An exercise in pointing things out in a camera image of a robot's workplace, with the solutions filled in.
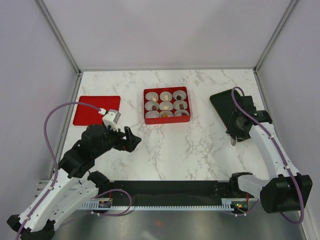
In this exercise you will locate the metal tweezers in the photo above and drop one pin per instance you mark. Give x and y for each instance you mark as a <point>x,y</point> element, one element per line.
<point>233,142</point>

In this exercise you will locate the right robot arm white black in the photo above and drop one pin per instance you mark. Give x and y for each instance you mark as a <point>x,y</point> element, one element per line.
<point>286,188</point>

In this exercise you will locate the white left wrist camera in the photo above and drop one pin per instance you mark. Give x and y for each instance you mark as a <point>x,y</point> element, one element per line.
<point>110,118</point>

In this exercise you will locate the dark green tray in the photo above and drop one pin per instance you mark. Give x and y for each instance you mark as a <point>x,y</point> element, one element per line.
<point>224,105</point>

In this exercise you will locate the red box lid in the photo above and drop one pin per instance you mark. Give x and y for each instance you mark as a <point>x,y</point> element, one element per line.
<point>85,116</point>

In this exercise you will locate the white slotted cable duct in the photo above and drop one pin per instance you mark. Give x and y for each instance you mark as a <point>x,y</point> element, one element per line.
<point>223,204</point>

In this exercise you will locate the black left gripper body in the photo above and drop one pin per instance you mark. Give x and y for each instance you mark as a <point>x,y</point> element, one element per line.
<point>113,139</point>

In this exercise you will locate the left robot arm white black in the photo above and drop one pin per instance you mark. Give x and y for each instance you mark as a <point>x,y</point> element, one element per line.
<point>45,215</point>

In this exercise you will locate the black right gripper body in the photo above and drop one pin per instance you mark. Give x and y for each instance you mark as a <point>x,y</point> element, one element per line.
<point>234,127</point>

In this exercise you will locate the red chocolate box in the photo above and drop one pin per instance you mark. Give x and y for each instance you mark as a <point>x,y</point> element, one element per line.
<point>154,117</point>

